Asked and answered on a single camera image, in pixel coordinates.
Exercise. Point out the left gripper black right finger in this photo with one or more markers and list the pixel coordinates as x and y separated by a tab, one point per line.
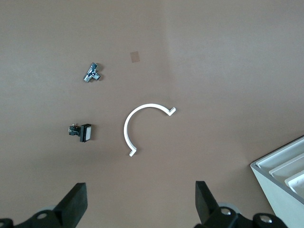
209	209

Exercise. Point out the white curved plastic arc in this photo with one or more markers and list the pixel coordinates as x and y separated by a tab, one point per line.
127	128

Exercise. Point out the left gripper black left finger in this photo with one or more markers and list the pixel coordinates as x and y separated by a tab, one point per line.
71	206

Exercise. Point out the brown tape patch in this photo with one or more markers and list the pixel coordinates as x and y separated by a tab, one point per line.
135	57

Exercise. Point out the black switch white face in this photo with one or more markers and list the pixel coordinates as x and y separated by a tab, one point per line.
85	133

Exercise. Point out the white drawer cabinet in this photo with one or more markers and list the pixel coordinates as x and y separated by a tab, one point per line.
273	190

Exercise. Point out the white plastic drawer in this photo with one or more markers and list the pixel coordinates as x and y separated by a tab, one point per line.
294	169
285	158
297	187

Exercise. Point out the small metal blue component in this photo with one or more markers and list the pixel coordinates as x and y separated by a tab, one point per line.
91	74

